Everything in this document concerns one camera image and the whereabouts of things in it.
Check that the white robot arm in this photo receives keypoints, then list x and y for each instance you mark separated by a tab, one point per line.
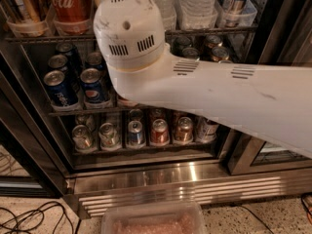
273	103

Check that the red Coca-Cola can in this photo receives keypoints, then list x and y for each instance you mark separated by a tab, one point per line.
72	16

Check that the back left Pepsi can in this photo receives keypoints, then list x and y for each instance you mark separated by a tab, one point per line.
71	52

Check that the pepsi can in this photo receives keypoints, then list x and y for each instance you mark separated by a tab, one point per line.
60	62
95	60
94	90
59	89
71	52

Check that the gold can top shelf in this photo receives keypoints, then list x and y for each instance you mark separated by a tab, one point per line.
26	18

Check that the middle left Pepsi can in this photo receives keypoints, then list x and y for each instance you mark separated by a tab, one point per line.
60	62

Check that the back green can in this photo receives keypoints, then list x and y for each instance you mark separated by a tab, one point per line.
179	44

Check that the front left Pepsi can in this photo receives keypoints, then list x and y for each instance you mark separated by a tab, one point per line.
59	89

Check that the middle green can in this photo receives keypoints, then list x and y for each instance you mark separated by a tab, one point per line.
190	53

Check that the front orange soda can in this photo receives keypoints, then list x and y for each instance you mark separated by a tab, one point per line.
125	103

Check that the back gold can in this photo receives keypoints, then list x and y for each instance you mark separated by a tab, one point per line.
210	42

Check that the middle gold can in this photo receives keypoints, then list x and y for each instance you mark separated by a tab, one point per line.
219	53

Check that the blue silver can top shelf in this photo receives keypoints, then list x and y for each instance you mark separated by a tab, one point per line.
236	13

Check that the bottom shelf green silver can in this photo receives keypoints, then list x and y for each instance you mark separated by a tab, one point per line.
109	137

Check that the stainless fridge cabinet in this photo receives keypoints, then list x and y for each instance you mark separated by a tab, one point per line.
233	167

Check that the bottom shelf silver can left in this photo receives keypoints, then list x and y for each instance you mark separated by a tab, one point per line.
82	137

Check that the bottom shelf blue can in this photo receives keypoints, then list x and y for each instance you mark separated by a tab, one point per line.
135	133

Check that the bottom shelf red can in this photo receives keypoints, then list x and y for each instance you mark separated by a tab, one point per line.
159	132

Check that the bottom shelf copper can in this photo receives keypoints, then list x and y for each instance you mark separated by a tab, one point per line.
184	130

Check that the bottom shelf tea bottle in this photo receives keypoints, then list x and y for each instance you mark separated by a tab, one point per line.
206	130

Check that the clear water bottle left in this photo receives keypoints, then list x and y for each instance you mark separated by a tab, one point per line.
168	13

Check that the clear water bottle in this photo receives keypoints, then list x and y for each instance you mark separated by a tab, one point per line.
168	13
195	14

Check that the clear water bottle right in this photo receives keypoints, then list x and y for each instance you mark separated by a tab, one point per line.
195	14

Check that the clear plastic bin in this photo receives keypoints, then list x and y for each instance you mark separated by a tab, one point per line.
176	217

